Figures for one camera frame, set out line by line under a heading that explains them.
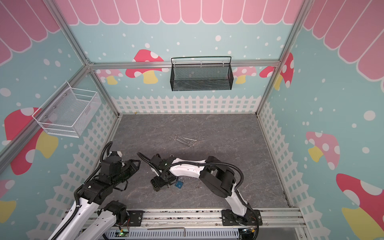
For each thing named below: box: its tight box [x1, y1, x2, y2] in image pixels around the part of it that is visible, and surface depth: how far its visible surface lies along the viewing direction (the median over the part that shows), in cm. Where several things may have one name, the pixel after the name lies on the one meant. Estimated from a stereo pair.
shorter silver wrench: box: [172, 135, 190, 145], surface depth 108 cm
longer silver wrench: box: [172, 137, 194, 149], surface depth 105 cm
